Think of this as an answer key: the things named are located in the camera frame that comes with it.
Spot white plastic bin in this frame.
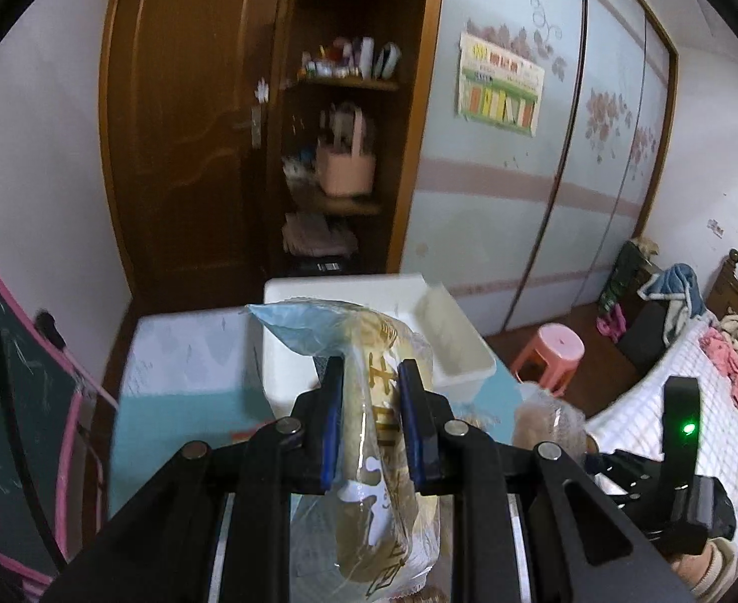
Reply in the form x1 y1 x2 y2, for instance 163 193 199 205
263 273 498 423

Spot dark clothes pile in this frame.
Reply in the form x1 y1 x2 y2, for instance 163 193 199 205
596 239 666 331

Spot pink basket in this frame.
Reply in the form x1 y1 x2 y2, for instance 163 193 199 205
315 107 379 197

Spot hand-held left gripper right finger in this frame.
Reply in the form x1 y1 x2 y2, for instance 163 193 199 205
397 358 696 603

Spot pink plastic stool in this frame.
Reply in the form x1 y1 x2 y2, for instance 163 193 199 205
508 323 586 398

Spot floral sliding door wardrobe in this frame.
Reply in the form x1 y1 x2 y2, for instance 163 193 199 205
400 0 680 335

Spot wooden corner shelf unit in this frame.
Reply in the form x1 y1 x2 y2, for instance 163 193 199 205
267 0 446 278

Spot person's right hand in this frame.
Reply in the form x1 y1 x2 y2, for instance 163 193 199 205
670 554 712 599

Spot row of small shelf items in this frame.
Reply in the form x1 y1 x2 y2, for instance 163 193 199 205
301 36 404 81

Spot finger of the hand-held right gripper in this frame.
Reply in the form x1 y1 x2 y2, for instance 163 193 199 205
585 449 665 511

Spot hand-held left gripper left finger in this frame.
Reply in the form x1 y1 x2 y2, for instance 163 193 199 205
42 357 348 603

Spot brown wooden door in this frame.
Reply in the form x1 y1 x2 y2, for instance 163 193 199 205
98 0 295 316

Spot clear bag of buns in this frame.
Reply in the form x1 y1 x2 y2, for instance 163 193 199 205
513 383 589 466

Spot pink clothes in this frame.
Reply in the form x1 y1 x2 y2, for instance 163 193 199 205
700 325 738 412

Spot colourful wall calendar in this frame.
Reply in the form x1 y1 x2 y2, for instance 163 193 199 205
457 31 546 137

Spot blue towel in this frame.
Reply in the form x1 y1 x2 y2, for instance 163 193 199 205
638 262 710 320

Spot green chalkboard pink frame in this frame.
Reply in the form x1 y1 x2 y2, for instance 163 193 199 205
0 219 120 594

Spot person's right forearm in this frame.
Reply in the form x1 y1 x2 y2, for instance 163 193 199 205
704 537 738 600

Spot clear bread packet beige print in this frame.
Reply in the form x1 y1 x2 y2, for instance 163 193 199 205
245 301 445 603

